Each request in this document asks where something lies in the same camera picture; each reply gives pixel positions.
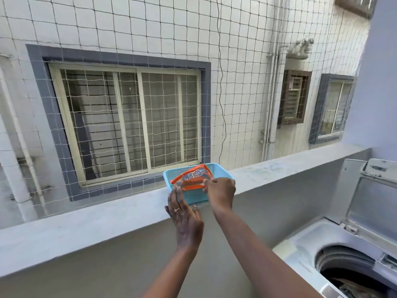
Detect person's right hand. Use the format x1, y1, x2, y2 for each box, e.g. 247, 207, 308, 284
202, 177, 236, 214

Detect person's left hand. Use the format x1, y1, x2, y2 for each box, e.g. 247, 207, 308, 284
164, 186, 205, 250

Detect orange detergent packet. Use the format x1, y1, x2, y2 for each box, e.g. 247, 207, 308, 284
170, 164, 215, 192

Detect white top-load washing machine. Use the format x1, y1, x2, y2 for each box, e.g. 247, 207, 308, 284
273, 158, 397, 298

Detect glass washing machine lid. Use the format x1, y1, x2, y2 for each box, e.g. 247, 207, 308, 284
327, 158, 397, 245

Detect grey-green garment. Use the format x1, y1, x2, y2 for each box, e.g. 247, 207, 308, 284
328, 276, 388, 298

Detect white detergent drawer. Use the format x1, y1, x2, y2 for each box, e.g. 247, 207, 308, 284
380, 253, 397, 272

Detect white pipe elbow cluster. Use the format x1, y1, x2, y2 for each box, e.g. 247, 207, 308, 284
287, 38, 314, 60

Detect person's right forearm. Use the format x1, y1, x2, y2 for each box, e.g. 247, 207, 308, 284
212, 206, 323, 298

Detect person's left forearm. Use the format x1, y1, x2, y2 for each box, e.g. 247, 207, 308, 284
141, 245, 199, 298

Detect turquoise plastic basket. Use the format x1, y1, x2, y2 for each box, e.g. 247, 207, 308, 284
163, 163, 235, 206

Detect white drain pipes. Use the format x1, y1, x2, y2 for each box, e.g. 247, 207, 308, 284
260, 0, 286, 162

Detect brown louvred window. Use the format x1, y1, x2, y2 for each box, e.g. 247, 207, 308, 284
277, 70, 312, 129

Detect safety net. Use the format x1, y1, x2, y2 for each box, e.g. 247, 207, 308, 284
0, 0, 373, 221

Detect large blue framed window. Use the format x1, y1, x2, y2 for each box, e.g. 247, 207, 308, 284
26, 43, 212, 202

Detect brown framed window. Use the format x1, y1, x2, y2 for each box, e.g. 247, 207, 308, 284
334, 0, 379, 19

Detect black hanging wall cable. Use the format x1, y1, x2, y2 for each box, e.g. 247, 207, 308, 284
215, 0, 227, 165

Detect large white wall pipe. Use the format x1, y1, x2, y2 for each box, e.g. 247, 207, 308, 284
0, 54, 47, 221

